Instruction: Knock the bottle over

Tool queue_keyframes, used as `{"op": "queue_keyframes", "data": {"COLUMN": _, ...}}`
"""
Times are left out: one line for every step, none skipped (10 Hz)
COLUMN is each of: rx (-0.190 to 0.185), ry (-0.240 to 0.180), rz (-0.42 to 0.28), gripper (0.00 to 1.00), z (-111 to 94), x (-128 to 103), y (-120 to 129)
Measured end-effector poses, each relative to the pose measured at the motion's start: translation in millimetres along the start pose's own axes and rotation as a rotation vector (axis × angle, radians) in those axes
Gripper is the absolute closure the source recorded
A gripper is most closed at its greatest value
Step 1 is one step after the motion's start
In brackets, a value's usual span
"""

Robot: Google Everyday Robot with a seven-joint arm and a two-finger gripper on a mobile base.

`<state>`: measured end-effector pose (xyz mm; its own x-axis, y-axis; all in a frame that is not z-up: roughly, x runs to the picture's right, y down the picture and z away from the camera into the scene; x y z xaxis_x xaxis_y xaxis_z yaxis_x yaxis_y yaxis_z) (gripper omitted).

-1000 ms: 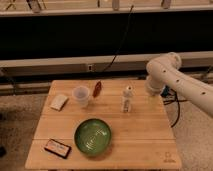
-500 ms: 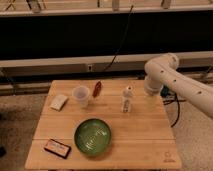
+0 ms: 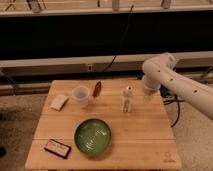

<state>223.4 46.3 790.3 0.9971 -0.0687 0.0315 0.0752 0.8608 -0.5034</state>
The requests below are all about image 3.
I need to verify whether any small clear plastic bottle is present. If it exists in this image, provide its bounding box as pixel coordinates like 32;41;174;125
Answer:
122;86;133;113

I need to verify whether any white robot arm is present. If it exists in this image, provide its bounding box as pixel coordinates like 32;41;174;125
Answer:
142;53;213;121

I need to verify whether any translucent plastic cup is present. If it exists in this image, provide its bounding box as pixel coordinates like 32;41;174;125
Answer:
72;86;90;108

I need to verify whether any wooden folding table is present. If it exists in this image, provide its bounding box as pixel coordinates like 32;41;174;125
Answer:
25;80;181;170

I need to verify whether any white sponge block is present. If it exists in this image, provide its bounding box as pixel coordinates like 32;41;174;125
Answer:
50;94;68;111

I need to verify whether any black rectangular box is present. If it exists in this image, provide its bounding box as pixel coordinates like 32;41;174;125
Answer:
44;139;71;159

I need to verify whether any black cable at arm base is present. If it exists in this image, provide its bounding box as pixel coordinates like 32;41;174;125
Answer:
159;84;185;128

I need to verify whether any black hanging cable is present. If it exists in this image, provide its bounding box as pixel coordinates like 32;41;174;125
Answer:
101;4;135;73

